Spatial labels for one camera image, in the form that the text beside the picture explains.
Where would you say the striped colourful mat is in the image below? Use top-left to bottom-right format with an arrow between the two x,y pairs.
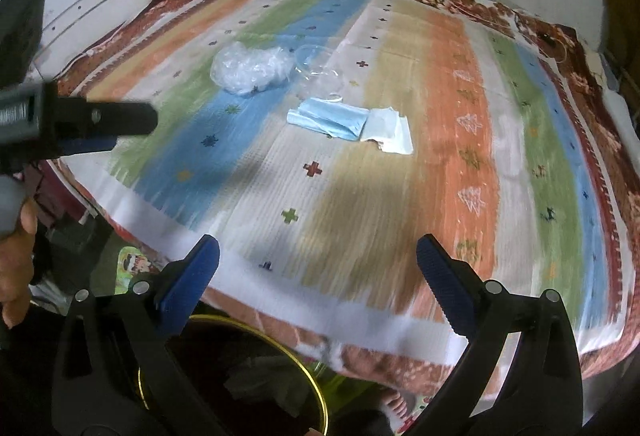
82,0 -> 628,367

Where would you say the person's left hand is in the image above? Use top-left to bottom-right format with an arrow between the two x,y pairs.
0,200 -> 39,330

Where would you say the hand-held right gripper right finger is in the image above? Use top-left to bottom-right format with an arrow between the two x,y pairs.
416,233 -> 586,436

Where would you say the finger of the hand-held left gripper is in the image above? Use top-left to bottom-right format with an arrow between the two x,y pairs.
59,137 -> 118,156
55,98 -> 159,140

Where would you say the blue face mask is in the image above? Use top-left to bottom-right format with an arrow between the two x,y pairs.
286,97 -> 371,140

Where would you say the clear plastic bag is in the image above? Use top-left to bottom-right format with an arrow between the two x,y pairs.
210,41 -> 296,96

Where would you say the clear plastic wrapper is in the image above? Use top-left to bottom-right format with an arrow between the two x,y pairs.
295,44 -> 346,82

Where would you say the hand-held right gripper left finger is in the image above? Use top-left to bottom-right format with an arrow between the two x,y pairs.
50,234 -> 231,436

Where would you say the dark gold-rimmed waste bin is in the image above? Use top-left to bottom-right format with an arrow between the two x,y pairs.
135,313 -> 331,436

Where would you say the white tissue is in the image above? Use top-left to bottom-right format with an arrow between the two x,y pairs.
361,107 -> 414,154

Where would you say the person's foot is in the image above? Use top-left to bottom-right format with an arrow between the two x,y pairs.
380,388 -> 418,432

